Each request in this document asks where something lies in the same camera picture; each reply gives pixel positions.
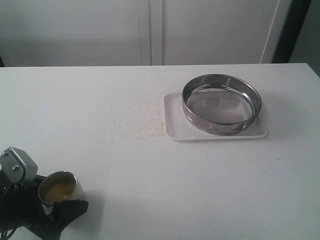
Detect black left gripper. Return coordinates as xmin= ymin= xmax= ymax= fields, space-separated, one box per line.
xmin=0 ymin=174 xmax=89 ymax=240

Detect yellow millet grains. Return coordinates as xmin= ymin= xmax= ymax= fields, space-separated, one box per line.
xmin=43 ymin=182 xmax=75 ymax=203

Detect stainless steel cup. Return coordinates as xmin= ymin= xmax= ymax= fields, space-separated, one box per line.
xmin=38 ymin=171 xmax=85 ymax=215

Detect round stainless steel sieve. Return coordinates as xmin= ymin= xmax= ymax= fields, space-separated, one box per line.
xmin=181 ymin=74 xmax=262 ymax=136

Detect spilled yellow grains on table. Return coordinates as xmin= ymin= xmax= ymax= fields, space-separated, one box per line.
xmin=96 ymin=74 xmax=165 ymax=142

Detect white rectangular plastic tray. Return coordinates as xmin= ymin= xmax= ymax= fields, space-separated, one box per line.
xmin=162 ymin=93 xmax=268 ymax=141

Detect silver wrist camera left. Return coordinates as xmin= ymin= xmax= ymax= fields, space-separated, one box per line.
xmin=0 ymin=146 xmax=38 ymax=198

